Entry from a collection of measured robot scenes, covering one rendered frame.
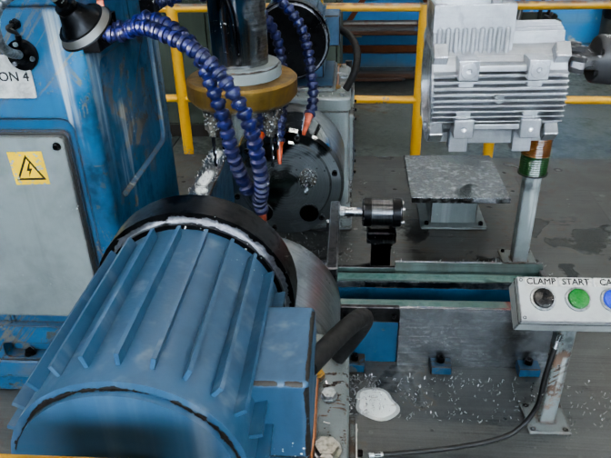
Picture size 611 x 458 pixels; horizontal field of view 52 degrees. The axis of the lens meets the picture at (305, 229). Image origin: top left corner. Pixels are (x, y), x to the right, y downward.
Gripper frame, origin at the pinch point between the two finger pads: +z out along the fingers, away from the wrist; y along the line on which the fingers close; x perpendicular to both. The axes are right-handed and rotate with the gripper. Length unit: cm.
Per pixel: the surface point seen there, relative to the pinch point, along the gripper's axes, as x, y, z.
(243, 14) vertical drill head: -2.4, 7.0, 38.3
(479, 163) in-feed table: 43, -58, -18
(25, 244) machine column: 33, 21, 69
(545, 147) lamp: 24.6, -24.9, -22.5
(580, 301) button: 28.8, 26.0, -15.2
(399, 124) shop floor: 134, -341, -29
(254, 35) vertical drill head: 0.8, 6.2, 36.6
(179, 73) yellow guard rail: 79, -228, 107
